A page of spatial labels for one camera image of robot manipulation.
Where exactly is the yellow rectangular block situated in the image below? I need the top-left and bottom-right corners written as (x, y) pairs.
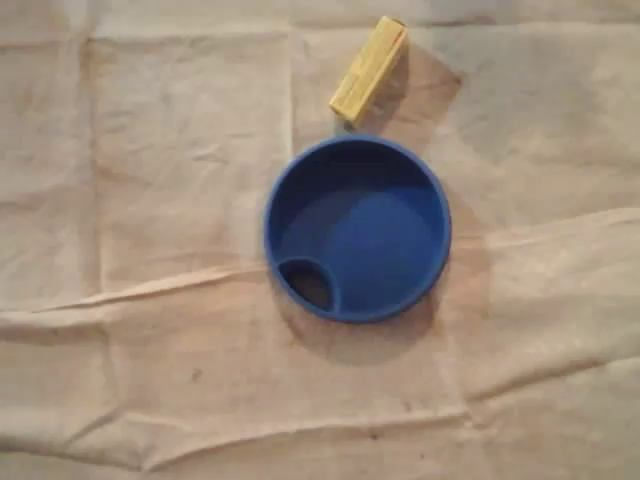
top-left (328, 15), bottom-right (410, 126)

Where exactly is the blue round bowl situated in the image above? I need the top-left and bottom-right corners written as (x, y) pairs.
top-left (263, 135), bottom-right (454, 325)

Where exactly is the beige wrinkled cloth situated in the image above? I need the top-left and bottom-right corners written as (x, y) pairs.
top-left (0, 0), bottom-right (640, 480)

